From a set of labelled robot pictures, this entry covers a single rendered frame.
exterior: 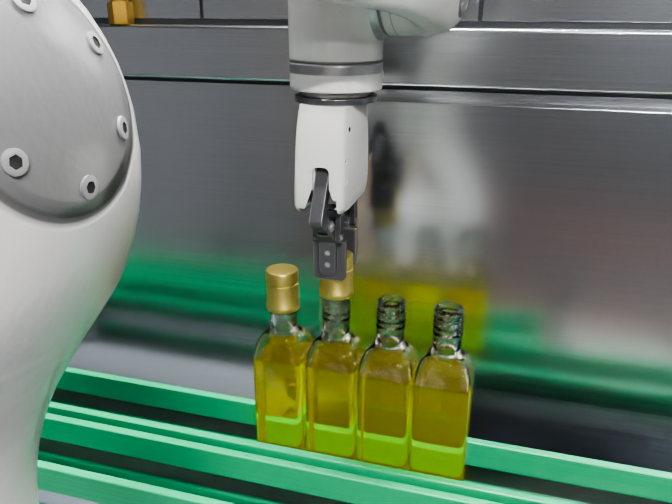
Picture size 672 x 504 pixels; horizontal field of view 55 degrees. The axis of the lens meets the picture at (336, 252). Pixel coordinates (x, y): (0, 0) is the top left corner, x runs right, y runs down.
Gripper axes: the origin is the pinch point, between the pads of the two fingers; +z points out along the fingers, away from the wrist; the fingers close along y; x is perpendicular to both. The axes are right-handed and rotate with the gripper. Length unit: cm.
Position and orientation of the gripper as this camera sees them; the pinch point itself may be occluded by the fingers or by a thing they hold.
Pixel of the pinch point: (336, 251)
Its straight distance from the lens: 65.1
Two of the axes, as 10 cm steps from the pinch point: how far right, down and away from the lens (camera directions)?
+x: 9.6, 1.0, -2.5
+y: -2.7, 3.5, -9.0
